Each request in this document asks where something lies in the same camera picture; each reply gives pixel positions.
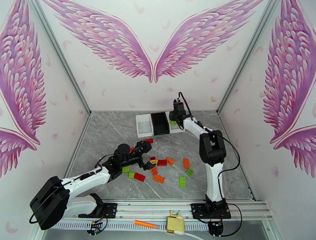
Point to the yellow plastic box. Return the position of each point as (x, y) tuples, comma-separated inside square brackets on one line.
[(175, 224)]

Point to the white plastic bin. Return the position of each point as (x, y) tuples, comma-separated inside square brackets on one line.
[(175, 130), (144, 126)]

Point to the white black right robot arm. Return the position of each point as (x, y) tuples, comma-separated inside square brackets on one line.
[(213, 182)]

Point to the black plastic bin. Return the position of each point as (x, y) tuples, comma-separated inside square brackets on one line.
[(160, 123)]

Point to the white tube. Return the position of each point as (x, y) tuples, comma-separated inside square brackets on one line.
[(190, 235)]

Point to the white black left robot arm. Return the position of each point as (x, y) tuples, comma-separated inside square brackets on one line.
[(81, 181)]

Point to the small green lego brick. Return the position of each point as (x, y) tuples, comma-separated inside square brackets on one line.
[(173, 123), (131, 175), (125, 169), (189, 172)]

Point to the aluminium table edge strip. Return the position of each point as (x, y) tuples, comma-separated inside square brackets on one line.
[(227, 134), (77, 148)]

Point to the aluminium frame post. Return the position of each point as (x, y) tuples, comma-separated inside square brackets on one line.
[(247, 56), (60, 56)]

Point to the black power connector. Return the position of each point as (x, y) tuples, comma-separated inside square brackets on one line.
[(215, 228)]

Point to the aluminium mounting rail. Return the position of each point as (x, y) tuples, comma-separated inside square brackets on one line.
[(153, 209)]

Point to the long green lego brick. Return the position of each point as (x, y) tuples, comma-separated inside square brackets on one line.
[(182, 181)]

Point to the orange marker pen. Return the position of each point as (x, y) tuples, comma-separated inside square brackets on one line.
[(145, 224)]

